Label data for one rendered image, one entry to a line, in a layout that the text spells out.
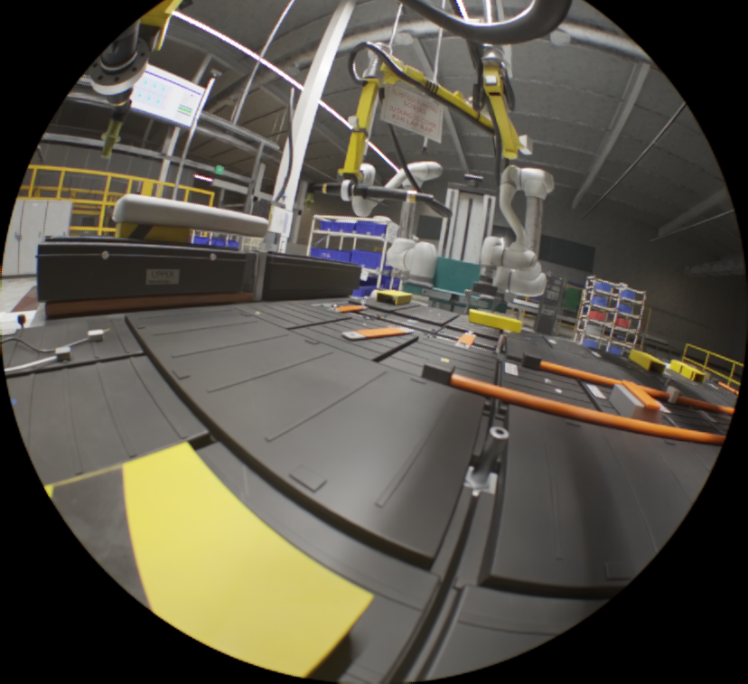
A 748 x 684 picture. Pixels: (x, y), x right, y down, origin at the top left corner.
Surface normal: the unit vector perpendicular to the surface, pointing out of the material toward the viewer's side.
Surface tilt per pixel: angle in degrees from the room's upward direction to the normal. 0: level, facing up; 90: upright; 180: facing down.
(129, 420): 0
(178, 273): 90
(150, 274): 90
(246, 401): 0
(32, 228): 90
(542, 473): 0
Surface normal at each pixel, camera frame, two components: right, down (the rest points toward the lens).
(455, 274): -0.29, 0.11
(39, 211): 0.87, 0.22
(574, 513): 0.17, -0.97
